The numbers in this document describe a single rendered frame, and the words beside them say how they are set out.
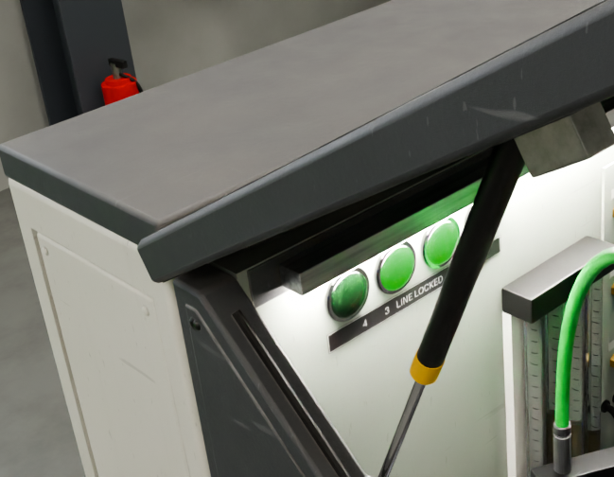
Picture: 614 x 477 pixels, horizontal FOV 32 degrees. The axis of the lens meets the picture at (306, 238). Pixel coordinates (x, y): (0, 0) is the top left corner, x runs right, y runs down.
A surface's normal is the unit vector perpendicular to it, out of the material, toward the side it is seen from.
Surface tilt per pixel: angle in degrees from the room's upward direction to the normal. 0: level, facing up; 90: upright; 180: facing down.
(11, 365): 0
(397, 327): 90
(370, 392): 90
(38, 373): 0
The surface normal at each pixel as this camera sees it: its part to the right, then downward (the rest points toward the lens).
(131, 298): -0.75, 0.38
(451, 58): -0.11, -0.88
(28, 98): 0.72, 0.25
